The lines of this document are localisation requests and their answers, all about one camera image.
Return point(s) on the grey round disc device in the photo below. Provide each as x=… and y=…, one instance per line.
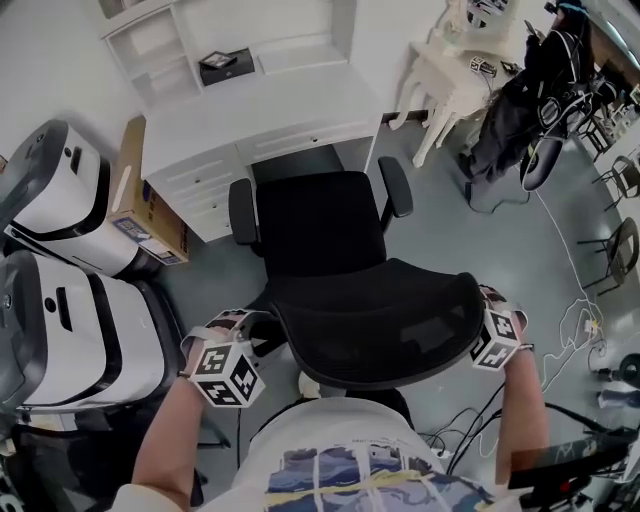
x=631, y=370

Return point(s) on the white power strip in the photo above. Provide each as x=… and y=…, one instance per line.
x=442, y=453

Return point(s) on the person's black trousers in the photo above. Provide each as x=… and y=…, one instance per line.
x=395, y=405

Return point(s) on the black oval backpack device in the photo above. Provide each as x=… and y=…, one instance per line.
x=542, y=162

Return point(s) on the brown metal chair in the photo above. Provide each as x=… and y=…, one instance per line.
x=622, y=250
x=625, y=175

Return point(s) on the white dressing table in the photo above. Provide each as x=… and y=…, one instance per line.
x=440, y=75

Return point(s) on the white desk with shelves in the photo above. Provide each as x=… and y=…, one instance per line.
x=250, y=115

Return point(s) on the person's left forearm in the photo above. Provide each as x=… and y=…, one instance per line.
x=165, y=440

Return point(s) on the black device with red button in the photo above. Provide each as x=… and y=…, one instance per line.
x=565, y=465

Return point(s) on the person's right forearm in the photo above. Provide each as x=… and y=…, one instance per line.
x=522, y=410

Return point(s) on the person's left hand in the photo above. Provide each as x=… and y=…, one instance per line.
x=227, y=321

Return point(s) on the person in printed shirt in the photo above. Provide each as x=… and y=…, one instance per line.
x=325, y=425

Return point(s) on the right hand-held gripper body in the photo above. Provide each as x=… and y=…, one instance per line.
x=497, y=340

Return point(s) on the black mesh office chair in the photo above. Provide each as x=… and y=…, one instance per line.
x=320, y=225

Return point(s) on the brown cardboard box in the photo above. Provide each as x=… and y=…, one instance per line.
x=160, y=225

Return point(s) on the black box with framed lid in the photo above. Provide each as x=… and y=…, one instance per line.
x=230, y=72

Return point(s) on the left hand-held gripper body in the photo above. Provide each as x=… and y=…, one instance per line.
x=225, y=375

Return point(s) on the person's right hand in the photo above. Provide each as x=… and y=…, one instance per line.
x=521, y=322

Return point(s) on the person's left white shoe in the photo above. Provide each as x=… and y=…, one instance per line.
x=307, y=386

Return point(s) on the white and black robot machine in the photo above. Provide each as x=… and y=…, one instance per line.
x=55, y=200
x=100, y=340

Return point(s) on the white socket with yellow plug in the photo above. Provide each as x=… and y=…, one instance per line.
x=592, y=325

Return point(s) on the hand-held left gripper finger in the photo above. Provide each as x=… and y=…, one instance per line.
x=270, y=348
x=260, y=322

